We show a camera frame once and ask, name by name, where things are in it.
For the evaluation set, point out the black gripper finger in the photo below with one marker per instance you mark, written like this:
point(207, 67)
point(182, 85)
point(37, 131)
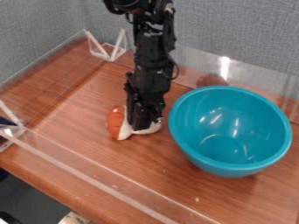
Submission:
point(135, 114)
point(154, 115)

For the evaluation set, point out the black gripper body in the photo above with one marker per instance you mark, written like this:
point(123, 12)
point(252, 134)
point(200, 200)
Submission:
point(148, 82)

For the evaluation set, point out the blue plastic bowl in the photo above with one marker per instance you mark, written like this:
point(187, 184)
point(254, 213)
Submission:
point(231, 130)

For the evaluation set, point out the clear acrylic barrier wall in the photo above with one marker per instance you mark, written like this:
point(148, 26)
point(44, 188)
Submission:
point(122, 182)

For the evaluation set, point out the red and white toy mushroom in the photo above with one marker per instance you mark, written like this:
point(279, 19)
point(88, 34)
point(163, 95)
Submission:
point(118, 127)

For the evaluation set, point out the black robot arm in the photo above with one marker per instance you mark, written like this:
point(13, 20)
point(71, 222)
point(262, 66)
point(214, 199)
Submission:
point(151, 17)

